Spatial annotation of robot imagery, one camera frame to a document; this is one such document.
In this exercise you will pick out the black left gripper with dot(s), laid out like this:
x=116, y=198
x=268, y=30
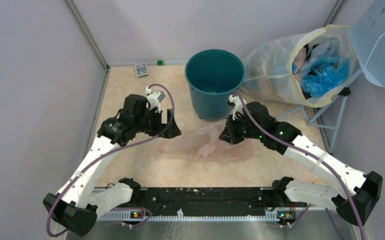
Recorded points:
x=170, y=130

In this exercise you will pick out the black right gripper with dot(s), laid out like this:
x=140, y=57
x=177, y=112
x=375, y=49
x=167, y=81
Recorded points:
x=229, y=134

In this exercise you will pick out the pink plastic trash bag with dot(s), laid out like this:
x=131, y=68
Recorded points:
x=203, y=144

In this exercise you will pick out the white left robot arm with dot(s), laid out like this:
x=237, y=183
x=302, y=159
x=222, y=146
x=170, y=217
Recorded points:
x=74, y=207

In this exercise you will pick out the teal plastic trash bin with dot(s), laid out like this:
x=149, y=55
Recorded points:
x=212, y=76

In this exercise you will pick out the large translucent bag of trash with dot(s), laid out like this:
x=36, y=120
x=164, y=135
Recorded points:
x=307, y=69

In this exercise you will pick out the playing card deck box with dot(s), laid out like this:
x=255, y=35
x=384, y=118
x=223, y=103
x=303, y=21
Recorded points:
x=141, y=70

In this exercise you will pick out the light blue perforated metal rack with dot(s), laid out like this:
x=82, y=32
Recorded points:
x=368, y=41

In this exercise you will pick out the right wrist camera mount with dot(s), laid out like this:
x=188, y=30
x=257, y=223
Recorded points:
x=237, y=106

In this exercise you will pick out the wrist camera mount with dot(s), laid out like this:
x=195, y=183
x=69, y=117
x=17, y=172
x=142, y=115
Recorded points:
x=154, y=99
x=237, y=106

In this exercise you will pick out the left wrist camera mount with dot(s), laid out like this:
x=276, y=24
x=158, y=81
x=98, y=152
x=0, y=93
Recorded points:
x=154, y=99

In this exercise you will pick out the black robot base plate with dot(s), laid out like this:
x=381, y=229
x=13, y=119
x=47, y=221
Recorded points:
x=210, y=201

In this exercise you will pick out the white cable duct strip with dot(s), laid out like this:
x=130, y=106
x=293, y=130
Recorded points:
x=128, y=216

